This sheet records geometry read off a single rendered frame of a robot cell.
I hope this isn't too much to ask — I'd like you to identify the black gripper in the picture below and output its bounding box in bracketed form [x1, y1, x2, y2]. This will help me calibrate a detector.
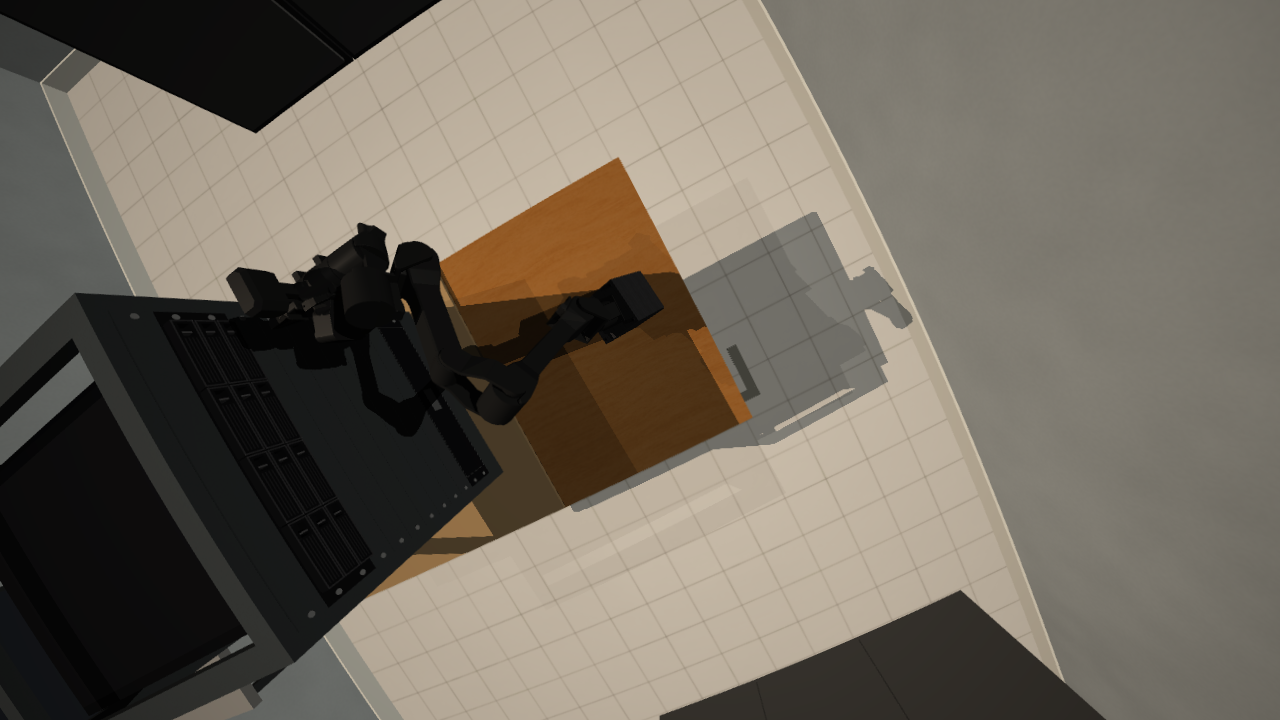
[227, 255, 342, 329]

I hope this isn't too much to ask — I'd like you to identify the black open rack frame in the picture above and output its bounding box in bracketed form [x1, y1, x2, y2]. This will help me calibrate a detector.
[0, 293, 503, 720]

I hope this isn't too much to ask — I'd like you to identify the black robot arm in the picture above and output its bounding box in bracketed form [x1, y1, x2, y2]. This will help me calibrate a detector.
[301, 223, 625, 425]

